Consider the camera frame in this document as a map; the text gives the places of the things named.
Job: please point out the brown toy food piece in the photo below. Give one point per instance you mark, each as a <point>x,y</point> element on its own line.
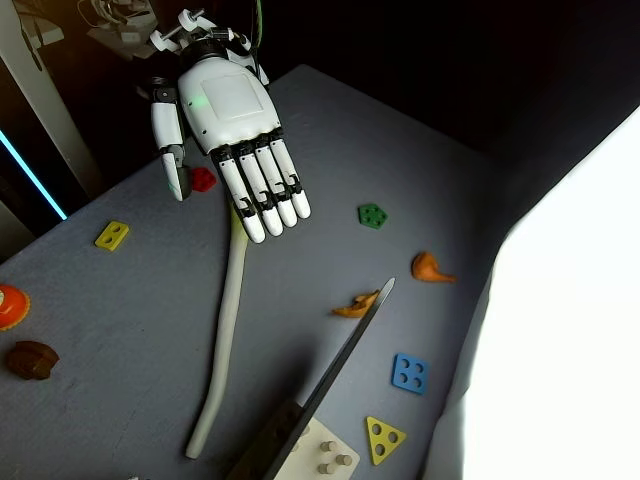
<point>31,361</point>

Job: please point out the cyan light strip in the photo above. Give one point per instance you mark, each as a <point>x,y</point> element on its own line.
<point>35,177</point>

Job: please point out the green pentagon block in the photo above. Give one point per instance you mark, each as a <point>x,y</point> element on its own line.
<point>372,216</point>

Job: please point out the orange toy tart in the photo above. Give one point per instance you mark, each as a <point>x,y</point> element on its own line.
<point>12,306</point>

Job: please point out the orange toy chicken drumstick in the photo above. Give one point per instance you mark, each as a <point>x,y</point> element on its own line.
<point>426,266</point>

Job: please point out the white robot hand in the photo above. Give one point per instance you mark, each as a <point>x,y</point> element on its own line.
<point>225,105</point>

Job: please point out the red pentagon block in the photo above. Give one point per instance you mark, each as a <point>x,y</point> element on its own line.
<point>204,179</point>

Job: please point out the blue square four-hole block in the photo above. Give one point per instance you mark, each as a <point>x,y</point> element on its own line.
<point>410,373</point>

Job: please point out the yellow triangle three-hole block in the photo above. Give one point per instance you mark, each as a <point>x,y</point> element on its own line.
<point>382,440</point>

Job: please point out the orange toy chicken wing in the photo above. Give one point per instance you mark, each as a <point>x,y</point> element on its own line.
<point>357,306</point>

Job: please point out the long green leek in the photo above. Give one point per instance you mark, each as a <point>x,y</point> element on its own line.
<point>230,310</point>

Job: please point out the white post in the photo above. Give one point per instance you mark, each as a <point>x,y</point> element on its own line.
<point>55,115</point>

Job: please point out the wooden peg board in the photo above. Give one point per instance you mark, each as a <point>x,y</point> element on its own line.
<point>330,452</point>

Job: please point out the yellow rectangular two-hole block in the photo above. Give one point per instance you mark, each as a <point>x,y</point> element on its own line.
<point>112,236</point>

